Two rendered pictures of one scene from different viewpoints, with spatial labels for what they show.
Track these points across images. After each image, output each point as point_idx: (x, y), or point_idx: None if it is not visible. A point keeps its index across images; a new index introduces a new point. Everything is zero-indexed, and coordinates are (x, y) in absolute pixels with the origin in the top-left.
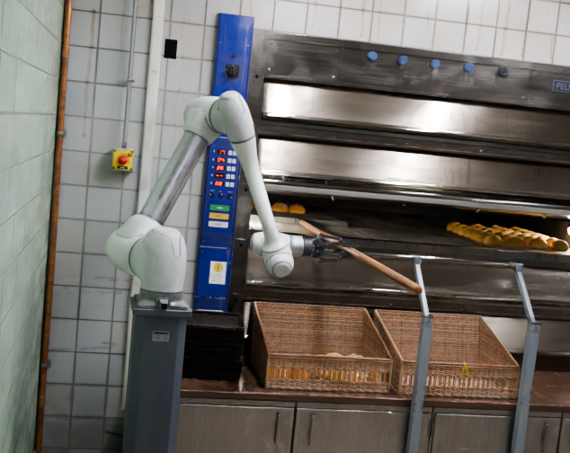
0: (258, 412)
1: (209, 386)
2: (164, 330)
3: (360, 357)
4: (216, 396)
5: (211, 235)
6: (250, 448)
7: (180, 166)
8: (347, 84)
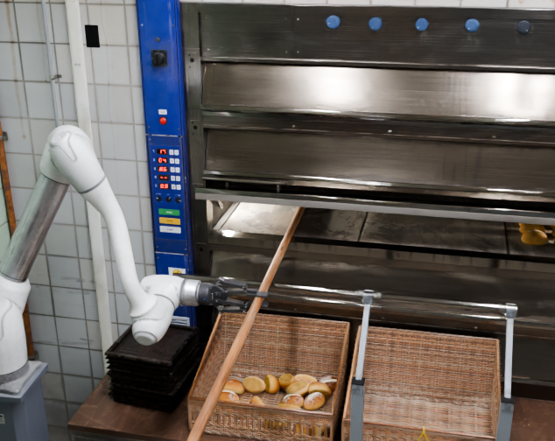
0: None
1: (131, 423)
2: None
3: (335, 381)
4: (132, 437)
5: (165, 240)
6: None
7: (31, 216)
8: (303, 60)
